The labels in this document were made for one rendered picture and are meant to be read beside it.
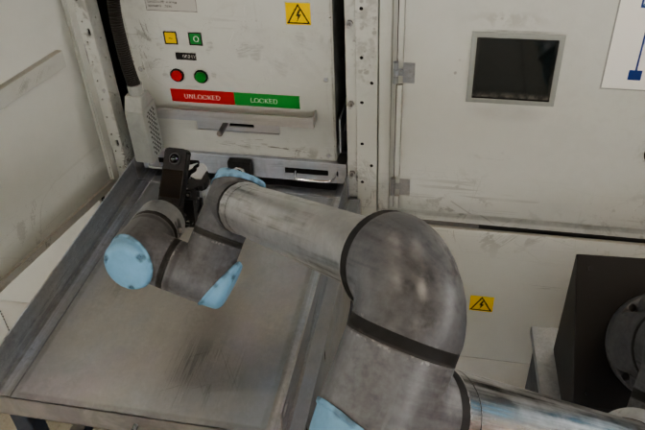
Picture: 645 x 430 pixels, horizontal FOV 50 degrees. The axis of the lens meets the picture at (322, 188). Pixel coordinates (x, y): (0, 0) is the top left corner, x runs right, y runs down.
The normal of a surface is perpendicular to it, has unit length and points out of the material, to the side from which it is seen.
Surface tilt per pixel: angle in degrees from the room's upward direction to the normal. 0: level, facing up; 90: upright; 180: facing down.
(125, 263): 78
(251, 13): 90
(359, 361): 45
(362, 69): 90
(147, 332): 0
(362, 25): 90
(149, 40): 90
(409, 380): 54
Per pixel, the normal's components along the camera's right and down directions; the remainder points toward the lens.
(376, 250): -0.57, -0.57
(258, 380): -0.04, -0.80
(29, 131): 0.92, 0.20
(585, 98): -0.19, 0.59
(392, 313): -0.36, -0.39
